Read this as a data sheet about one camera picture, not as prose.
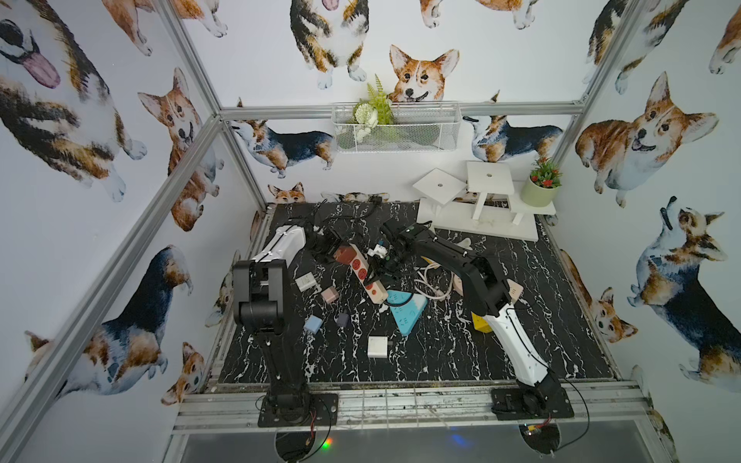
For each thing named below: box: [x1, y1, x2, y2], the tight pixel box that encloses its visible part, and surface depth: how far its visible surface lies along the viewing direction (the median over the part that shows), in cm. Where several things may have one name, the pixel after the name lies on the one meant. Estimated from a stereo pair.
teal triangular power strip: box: [386, 290, 429, 336], surface depth 90 cm
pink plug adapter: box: [320, 287, 339, 303], surface depth 95 cm
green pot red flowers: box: [521, 156, 563, 208], surface depth 95 cm
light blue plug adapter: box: [303, 314, 324, 335], surface depth 90 cm
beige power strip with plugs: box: [333, 243, 388, 304], surface depth 94 cm
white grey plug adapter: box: [295, 272, 317, 293], surface depth 98 cm
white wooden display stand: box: [412, 162, 557, 243], surface depth 112 cm
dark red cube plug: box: [332, 245, 357, 265], surface depth 95 cm
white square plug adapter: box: [367, 335, 388, 358], surface depth 83 cm
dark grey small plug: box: [336, 312, 350, 327], surface depth 90 cm
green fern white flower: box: [353, 73, 394, 143], surface depth 84 cm
